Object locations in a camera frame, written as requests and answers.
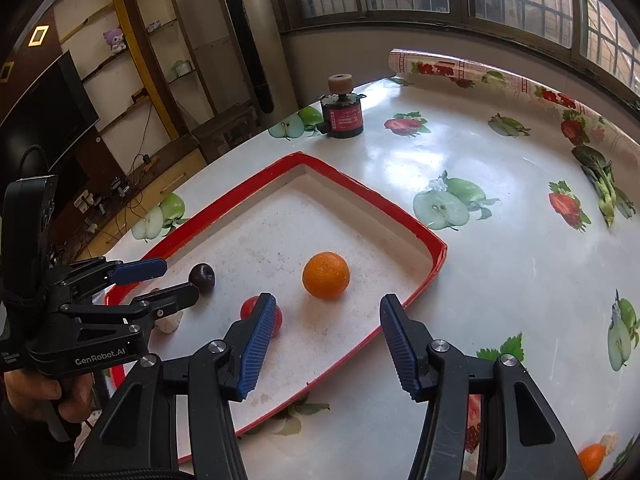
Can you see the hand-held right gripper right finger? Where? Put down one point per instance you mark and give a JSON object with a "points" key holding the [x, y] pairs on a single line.
{"points": [[400, 345]]}

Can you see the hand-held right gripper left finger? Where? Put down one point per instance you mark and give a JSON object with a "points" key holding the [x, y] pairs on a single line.
{"points": [[257, 345]]}

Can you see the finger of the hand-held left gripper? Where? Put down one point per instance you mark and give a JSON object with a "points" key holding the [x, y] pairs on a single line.
{"points": [[175, 296], [140, 270]]}

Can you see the dark purple plum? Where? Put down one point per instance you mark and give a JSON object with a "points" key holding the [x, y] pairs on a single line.
{"points": [[202, 276]]}

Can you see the red-rimmed white tray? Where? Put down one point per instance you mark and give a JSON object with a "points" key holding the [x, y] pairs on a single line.
{"points": [[300, 210]]}

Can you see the person's left hand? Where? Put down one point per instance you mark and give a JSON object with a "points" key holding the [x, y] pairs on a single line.
{"points": [[30, 395]]}

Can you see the red tomato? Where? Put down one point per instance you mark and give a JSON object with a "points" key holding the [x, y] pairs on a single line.
{"points": [[248, 307]]}

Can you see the white power strip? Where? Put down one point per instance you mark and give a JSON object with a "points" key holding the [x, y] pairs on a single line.
{"points": [[85, 201]]}

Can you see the orange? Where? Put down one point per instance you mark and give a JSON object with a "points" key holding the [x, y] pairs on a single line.
{"points": [[326, 276], [591, 459]]}

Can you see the wooden television cabinet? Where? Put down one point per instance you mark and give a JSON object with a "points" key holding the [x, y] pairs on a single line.
{"points": [[170, 160]]}

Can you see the fruit-printed white tablecloth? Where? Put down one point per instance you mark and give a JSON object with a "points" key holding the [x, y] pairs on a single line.
{"points": [[500, 270]]}

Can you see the wooden stool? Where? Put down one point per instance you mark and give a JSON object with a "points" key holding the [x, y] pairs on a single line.
{"points": [[225, 122]]}

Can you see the black television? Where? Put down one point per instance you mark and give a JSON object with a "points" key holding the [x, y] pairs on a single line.
{"points": [[45, 110]]}

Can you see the green white box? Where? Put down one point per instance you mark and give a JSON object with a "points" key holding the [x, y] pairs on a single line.
{"points": [[181, 68]]}

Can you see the black red jar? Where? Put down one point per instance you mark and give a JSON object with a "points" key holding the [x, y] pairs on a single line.
{"points": [[345, 120]]}

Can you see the purple plush toy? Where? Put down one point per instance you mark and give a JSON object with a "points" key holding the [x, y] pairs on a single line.
{"points": [[115, 39]]}

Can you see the white tower air conditioner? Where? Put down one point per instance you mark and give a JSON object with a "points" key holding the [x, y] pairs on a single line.
{"points": [[212, 20]]}

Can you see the wooden wall shelf unit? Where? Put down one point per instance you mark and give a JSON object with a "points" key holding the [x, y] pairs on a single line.
{"points": [[145, 60]]}

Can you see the square yellow wall light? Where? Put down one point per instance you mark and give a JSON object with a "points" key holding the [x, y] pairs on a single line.
{"points": [[38, 35]]}

